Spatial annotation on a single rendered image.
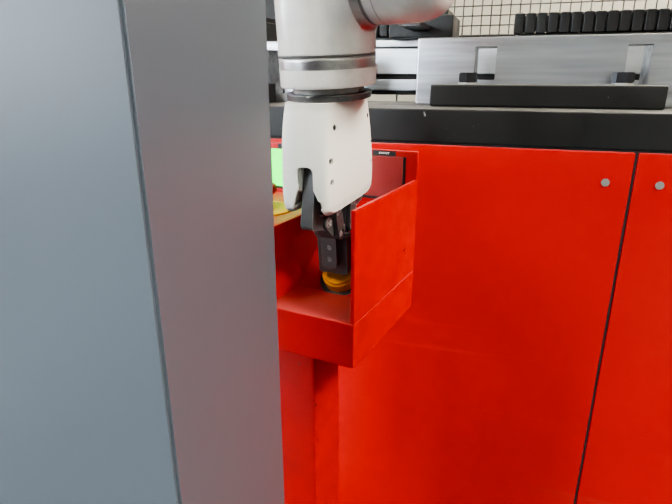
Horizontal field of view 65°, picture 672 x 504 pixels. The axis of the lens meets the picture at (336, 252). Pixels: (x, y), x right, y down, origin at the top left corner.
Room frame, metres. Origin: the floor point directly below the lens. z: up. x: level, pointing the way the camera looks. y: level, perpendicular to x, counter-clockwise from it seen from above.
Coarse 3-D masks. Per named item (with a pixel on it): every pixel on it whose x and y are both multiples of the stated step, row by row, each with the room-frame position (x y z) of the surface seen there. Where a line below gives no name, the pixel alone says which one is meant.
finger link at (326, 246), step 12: (324, 228) 0.47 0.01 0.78; (324, 240) 0.49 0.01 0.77; (336, 240) 0.48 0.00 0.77; (348, 240) 0.49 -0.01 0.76; (324, 252) 0.49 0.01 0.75; (336, 252) 0.49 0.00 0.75; (348, 252) 0.49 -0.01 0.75; (324, 264) 0.49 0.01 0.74; (336, 264) 0.49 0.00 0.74; (348, 264) 0.49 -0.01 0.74
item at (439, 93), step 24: (432, 96) 0.79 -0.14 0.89; (456, 96) 0.78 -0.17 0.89; (480, 96) 0.77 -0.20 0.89; (504, 96) 0.76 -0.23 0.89; (528, 96) 0.75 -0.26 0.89; (552, 96) 0.74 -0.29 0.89; (576, 96) 0.73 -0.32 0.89; (600, 96) 0.72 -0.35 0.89; (624, 96) 0.71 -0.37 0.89; (648, 96) 0.70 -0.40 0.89
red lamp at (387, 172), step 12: (372, 156) 0.58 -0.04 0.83; (384, 156) 0.58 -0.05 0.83; (372, 168) 0.58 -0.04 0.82; (384, 168) 0.58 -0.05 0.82; (396, 168) 0.57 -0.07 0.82; (372, 180) 0.58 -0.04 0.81; (384, 180) 0.58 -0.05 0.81; (396, 180) 0.57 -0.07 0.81; (372, 192) 0.58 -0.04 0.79; (384, 192) 0.58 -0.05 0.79
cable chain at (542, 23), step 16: (528, 16) 1.18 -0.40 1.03; (544, 16) 1.17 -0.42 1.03; (560, 16) 1.17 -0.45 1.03; (576, 16) 1.15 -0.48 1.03; (592, 16) 1.14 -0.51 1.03; (608, 16) 1.14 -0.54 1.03; (624, 16) 1.13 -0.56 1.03; (640, 16) 1.12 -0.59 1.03; (656, 16) 1.11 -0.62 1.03; (528, 32) 1.18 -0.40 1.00; (544, 32) 1.17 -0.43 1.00; (560, 32) 1.16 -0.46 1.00; (576, 32) 1.16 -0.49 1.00; (592, 32) 1.17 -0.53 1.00
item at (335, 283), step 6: (324, 276) 0.51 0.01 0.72; (330, 276) 0.51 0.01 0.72; (336, 276) 0.50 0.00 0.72; (342, 276) 0.50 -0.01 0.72; (348, 276) 0.50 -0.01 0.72; (330, 282) 0.50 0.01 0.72; (336, 282) 0.50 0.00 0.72; (342, 282) 0.50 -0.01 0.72; (348, 282) 0.50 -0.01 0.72; (330, 288) 0.50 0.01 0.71; (336, 288) 0.50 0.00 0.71; (342, 288) 0.50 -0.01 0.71; (348, 288) 0.50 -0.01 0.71
